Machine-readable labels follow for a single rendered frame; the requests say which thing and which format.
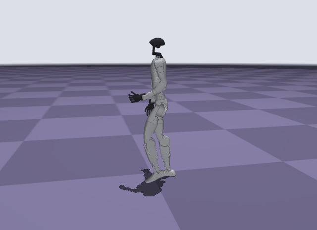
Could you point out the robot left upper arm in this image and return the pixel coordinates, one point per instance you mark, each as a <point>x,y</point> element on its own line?
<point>159,65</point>

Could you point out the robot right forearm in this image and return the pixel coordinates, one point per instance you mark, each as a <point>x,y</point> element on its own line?
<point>154,98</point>

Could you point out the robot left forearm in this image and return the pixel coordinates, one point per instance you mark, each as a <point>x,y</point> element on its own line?
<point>154,91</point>

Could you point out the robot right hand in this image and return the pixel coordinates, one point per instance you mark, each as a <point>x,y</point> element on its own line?
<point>149,107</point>

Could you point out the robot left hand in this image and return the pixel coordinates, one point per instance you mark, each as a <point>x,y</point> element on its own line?
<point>136,97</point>

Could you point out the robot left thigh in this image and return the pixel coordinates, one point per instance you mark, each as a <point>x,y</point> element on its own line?
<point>152,122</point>

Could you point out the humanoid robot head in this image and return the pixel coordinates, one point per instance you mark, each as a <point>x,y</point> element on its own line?
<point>157,42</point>

